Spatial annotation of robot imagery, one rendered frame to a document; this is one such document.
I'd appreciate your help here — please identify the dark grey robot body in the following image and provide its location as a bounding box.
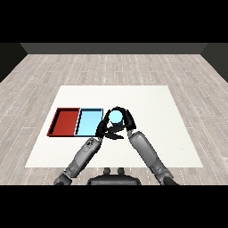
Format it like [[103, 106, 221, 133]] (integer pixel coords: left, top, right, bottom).
[[86, 167, 143, 186]]

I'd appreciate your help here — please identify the red shallow open box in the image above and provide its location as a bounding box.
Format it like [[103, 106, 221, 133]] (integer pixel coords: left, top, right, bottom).
[[46, 107, 81, 138]]

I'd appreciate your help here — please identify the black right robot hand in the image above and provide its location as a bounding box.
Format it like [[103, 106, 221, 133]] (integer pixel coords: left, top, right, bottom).
[[104, 105, 137, 134]]

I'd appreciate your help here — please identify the small blue can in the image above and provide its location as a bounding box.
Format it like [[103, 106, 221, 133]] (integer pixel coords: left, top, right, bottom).
[[108, 109, 124, 126]]

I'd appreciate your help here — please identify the light blue shallow open box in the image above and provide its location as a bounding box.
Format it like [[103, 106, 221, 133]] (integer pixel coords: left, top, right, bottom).
[[73, 107, 104, 137]]

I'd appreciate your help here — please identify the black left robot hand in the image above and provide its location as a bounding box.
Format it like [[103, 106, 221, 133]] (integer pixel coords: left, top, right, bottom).
[[94, 108, 125, 140]]

